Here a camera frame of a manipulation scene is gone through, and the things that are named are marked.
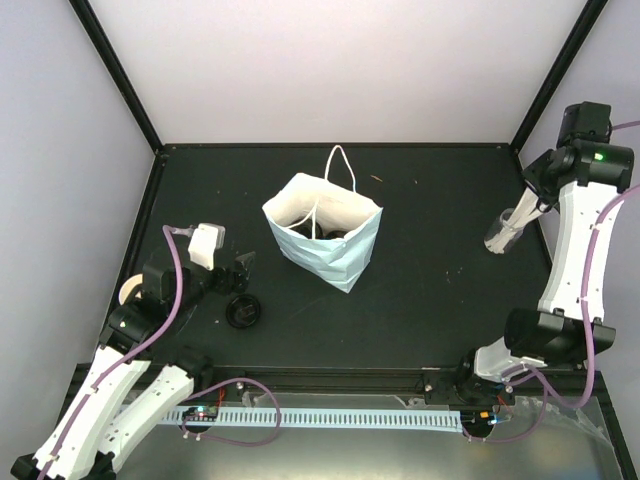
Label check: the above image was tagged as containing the black coffee cup lid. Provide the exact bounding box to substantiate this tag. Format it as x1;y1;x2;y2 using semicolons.
225;293;262;329

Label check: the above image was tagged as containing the black paper coffee cup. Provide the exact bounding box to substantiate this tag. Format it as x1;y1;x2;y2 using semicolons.
322;229;348;240
288;216;323;239

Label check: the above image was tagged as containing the light blue paper bag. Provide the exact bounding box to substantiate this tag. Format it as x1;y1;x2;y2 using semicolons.
262;145;383;293

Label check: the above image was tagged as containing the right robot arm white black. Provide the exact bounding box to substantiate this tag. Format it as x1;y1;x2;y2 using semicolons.
454;101;635;405

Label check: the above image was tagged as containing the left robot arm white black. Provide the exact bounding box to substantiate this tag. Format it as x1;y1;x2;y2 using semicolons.
11;247;255;479

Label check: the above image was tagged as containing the left circuit board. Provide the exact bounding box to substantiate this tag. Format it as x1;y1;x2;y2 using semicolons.
182;406;219;422

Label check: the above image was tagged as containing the circuit board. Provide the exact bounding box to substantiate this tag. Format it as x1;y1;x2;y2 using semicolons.
182;406;219;422
460;409;513;426

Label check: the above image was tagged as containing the clear glass straw holder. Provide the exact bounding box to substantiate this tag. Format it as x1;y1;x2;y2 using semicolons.
484;208;526;254

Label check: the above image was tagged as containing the right circuit board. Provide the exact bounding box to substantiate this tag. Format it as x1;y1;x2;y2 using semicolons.
460;409;513;426

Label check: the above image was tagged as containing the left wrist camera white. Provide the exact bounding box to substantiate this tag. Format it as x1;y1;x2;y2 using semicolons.
188;223;226;271

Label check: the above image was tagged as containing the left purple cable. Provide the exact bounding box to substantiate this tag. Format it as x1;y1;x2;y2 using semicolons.
34;224;282;480

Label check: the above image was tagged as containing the purple cable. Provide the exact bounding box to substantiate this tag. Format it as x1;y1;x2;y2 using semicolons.
464;118;640;444
34;224;282;480

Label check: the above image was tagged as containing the black aluminium frame rail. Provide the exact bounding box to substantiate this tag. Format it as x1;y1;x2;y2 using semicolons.
74;361;606;401

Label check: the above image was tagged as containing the light blue slotted cable duct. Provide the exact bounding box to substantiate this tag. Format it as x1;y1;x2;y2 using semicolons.
159;407;462;433

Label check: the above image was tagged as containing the left black frame post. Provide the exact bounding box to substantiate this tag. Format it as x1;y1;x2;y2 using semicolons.
69;0;163;153

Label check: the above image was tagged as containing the black frame post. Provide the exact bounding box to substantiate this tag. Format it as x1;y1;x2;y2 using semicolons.
69;0;163;153
510;0;609;153

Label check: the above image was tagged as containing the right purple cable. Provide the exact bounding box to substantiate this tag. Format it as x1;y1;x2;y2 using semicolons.
464;118;640;444

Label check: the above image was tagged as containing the right black frame post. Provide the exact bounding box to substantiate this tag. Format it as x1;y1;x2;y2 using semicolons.
510;0;609;153

